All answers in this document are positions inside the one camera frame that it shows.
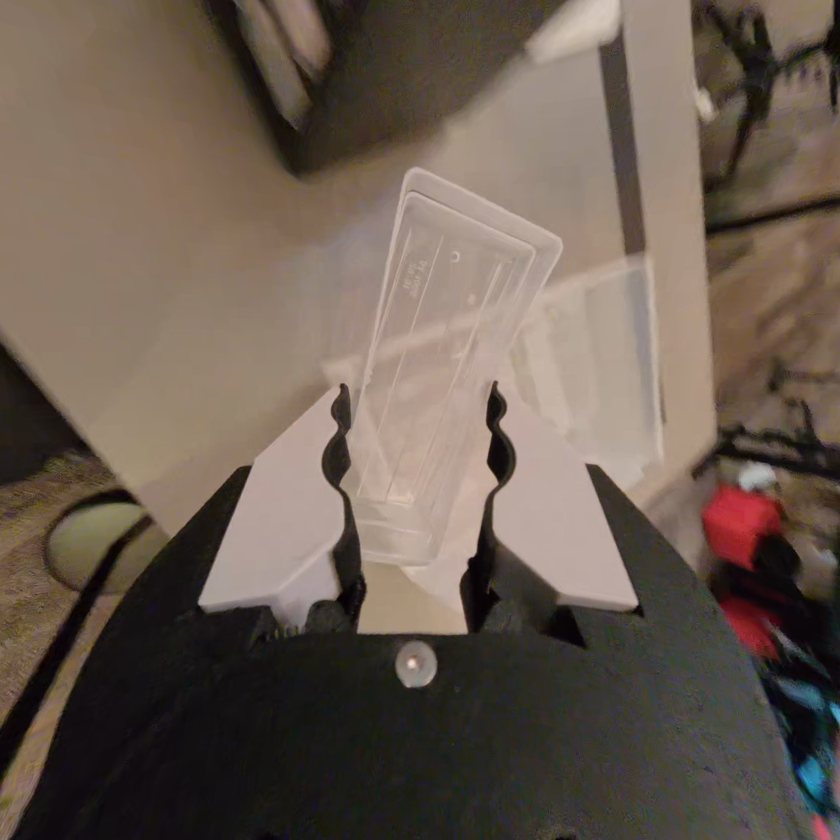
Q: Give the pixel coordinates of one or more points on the round pale floor disc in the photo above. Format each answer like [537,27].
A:
[92,544]

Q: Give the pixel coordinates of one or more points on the red tote bag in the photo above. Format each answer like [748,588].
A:
[741,525]

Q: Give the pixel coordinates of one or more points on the black office chair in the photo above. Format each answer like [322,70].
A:
[787,446]

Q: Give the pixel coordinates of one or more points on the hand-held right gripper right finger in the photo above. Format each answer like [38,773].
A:
[564,525]

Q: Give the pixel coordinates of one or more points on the small clear plastic drawer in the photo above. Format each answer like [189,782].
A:
[446,315]

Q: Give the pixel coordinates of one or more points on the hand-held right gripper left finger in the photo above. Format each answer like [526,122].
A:
[269,531]

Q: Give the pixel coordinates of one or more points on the black drawer cabinet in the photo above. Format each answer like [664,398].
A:
[407,79]

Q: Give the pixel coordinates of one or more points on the large clear plastic drawer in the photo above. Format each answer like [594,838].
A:
[610,341]

